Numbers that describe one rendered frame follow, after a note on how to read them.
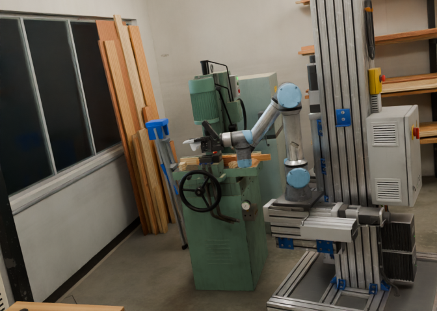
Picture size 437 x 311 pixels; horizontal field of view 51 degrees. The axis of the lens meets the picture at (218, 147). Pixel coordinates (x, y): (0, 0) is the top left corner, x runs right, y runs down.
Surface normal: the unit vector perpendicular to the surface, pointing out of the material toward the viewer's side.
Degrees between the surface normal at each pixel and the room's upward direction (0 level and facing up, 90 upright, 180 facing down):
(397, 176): 90
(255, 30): 90
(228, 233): 90
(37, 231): 90
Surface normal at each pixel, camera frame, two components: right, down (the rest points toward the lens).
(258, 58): -0.26, 0.23
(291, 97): -0.09, 0.08
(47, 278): 0.96, -0.07
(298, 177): -0.06, 0.34
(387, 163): -0.50, 0.25
